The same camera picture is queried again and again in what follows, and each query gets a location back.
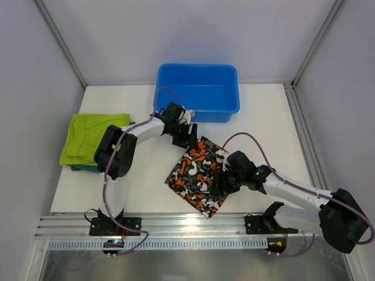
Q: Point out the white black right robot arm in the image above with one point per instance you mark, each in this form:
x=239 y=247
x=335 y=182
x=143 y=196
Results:
x=336 y=216

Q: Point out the right side aluminium rail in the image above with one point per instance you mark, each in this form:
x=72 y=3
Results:
x=309 y=152

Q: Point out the orange black patterned shorts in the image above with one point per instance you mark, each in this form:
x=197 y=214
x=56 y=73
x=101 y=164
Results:
x=192 y=177

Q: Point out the left aluminium frame post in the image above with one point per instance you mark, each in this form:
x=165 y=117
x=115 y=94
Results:
x=58 y=38

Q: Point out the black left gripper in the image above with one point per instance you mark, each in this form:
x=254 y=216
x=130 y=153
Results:
x=185 y=137

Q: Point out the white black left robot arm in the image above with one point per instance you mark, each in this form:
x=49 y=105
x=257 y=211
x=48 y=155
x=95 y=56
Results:
x=115 y=154

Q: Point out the right controller board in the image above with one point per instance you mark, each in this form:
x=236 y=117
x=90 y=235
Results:
x=276 y=246

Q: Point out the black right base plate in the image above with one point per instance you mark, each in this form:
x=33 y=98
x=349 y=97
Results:
x=260 y=224

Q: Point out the controller board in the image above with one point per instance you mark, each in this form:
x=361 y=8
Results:
x=276 y=246
x=112 y=247

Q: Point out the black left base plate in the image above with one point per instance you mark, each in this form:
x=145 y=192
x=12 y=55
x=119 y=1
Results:
x=132 y=226

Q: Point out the aluminium frame post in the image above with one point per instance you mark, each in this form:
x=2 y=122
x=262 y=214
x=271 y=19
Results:
x=319 y=38
x=58 y=38

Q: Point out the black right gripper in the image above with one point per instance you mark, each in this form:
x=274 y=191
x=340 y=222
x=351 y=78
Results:
x=224 y=180

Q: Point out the dark green shorts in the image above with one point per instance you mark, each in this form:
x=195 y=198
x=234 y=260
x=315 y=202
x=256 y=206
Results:
x=85 y=167

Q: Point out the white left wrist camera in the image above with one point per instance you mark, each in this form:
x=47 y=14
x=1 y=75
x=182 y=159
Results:
x=186 y=117

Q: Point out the lime green shorts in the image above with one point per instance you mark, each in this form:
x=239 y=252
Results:
x=82 y=134

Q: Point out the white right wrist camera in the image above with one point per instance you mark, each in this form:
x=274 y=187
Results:
x=221 y=159

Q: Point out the aluminium mounting rail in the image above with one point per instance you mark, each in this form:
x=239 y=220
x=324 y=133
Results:
x=159 y=225

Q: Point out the left controller board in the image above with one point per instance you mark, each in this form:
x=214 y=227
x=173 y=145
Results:
x=112 y=247

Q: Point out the blue plastic bin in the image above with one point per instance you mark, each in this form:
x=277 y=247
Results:
x=210 y=90

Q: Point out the right aluminium frame post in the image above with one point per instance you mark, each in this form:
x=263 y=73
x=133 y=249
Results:
x=319 y=38

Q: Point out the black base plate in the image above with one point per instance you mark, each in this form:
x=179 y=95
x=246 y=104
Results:
x=132 y=226
x=260 y=224

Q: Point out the grey slotted cable duct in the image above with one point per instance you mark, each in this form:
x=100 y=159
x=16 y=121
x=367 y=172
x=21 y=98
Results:
x=161 y=244

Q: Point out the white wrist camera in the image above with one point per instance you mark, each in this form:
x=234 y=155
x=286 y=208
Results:
x=186 y=117
x=221 y=159

